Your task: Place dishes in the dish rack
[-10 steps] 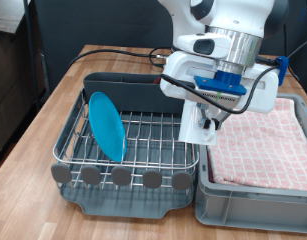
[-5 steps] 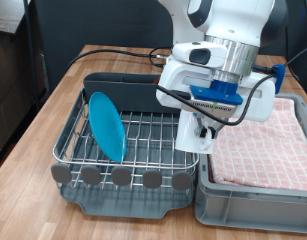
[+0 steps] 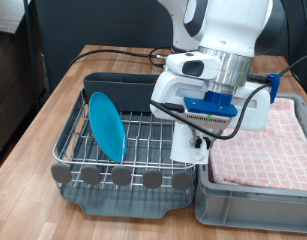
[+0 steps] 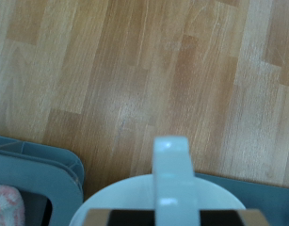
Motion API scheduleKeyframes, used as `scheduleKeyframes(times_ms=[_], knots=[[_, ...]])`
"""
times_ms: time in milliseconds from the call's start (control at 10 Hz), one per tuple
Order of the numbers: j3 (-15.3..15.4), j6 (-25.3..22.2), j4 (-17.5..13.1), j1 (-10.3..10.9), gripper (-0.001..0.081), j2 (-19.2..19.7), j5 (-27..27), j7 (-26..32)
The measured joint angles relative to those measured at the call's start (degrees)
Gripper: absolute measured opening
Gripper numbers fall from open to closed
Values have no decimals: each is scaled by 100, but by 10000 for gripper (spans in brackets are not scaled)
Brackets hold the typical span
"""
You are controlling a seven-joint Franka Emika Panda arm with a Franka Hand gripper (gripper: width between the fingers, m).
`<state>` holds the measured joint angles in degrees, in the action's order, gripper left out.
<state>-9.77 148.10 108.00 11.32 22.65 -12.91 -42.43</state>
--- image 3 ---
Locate blue round plate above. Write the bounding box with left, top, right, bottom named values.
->
left=88, top=91, right=128, bottom=164

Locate grey dish drying rack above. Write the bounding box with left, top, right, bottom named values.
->
left=50, top=88, right=197, bottom=220

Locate white plastic mug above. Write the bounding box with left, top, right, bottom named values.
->
left=169, top=120, right=210, bottom=165

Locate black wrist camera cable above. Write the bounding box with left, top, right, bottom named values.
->
left=149, top=49, right=307, bottom=141

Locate metal wire dish rack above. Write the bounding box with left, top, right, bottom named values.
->
left=52, top=88, right=200, bottom=194

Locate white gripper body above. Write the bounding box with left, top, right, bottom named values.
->
left=149, top=51, right=272, bottom=132

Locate dark grey cutlery holder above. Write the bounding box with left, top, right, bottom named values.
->
left=82, top=72, right=194, bottom=115

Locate black cable on table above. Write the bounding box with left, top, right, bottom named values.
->
left=68, top=46, right=174, bottom=70

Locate brown cardboard box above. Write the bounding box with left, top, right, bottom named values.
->
left=0, top=29, right=33, bottom=156

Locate grey plastic crate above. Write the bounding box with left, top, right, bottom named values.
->
left=194, top=87, right=307, bottom=235

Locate blue cable clip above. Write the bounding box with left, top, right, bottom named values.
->
left=266, top=73, right=282, bottom=105

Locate pink checkered cloth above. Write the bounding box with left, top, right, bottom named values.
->
left=207, top=97, right=307, bottom=193

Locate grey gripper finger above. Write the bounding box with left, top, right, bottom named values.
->
left=202, top=129, right=224, bottom=150
left=191, top=128, right=203, bottom=150

